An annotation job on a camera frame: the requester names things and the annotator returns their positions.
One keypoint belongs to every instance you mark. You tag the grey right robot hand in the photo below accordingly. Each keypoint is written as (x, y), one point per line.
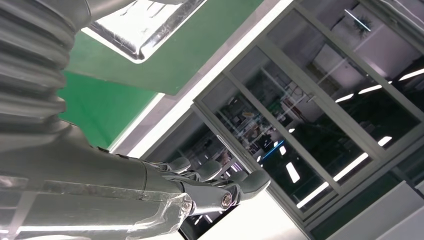
(82, 185)

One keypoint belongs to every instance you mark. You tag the white electronic scale steel tray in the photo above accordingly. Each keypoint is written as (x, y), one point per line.
(142, 30)

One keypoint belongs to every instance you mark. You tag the grey framed glass window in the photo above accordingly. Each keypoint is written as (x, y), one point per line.
(298, 132)

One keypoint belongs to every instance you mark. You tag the white board panel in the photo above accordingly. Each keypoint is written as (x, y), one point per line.
(381, 218)

